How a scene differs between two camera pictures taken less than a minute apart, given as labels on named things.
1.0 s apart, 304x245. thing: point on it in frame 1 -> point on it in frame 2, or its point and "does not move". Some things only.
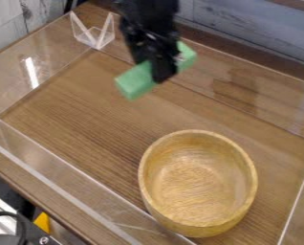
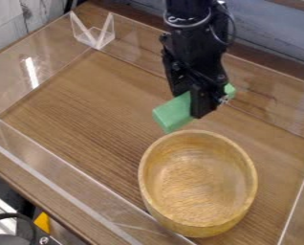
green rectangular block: [137, 78] -> [173, 112]
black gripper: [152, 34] -> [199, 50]
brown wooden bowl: [197, 181] does not move
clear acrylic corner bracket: [93, 36] does not move
